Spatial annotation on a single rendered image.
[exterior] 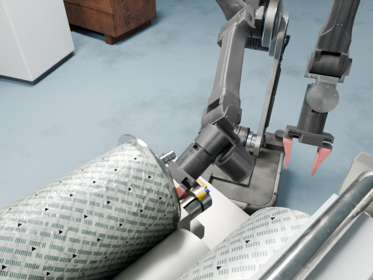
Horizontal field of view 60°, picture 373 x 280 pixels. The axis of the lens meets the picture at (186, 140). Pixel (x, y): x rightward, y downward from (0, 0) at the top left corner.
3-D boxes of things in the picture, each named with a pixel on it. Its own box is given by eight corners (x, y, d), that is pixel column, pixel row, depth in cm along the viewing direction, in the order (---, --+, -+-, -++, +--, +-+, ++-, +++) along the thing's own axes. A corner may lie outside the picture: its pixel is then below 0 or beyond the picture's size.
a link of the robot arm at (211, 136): (207, 119, 67) (217, 120, 62) (230, 141, 69) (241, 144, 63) (186, 143, 66) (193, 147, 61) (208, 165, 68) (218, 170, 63)
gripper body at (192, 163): (169, 170, 69) (192, 145, 70) (201, 199, 63) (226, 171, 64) (155, 158, 64) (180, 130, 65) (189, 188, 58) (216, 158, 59)
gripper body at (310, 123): (332, 146, 70) (342, 113, 68) (285, 136, 73) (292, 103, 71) (328, 140, 76) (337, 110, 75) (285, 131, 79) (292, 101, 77)
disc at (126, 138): (182, 241, 47) (181, 173, 38) (180, 244, 47) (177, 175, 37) (125, 184, 56) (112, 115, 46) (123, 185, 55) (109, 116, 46)
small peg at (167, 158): (176, 160, 48) (176, 153, 47) (161, 169, 46) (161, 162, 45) (170, 155, 48) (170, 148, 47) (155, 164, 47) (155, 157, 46)
